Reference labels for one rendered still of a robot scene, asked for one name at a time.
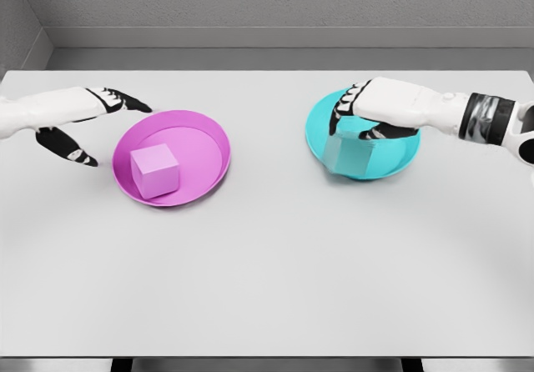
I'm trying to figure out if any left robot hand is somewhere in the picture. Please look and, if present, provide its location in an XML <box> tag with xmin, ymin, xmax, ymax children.
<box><xmin>25</xmin><ymin>87</ymin><xmax>154</xmax><ymax>168</ymax></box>

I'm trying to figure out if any cyan block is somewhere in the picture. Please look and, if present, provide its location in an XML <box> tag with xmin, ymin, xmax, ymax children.
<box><xmin>322</xmin><ymin>116</ymin><xmax>375</xmax><ymax>178</ymax></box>

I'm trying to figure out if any pink block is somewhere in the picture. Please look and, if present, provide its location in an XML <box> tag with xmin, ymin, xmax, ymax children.
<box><xmin>129</xmin><ymin>143</ymin><xmax>181</xmax><ymax>200</ymax></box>

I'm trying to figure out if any cyan plate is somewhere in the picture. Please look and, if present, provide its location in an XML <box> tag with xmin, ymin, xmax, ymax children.
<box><xmin>305</xmin><ymin>87</ymin><xmax>422</xmax><ymax>183</ymax></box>

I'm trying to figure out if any pink plate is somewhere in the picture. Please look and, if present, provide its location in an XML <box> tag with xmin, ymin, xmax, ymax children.
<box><xmin>112</xmin><ymin>109</ymin><xmax>232</xmax><ymax>210</ymax></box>

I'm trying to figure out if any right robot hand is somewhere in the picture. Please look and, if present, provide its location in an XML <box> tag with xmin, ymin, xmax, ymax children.
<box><xmin>329</xmin><ymin>76</ymin><xmax>426</xmax><ymax>141</ymax></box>

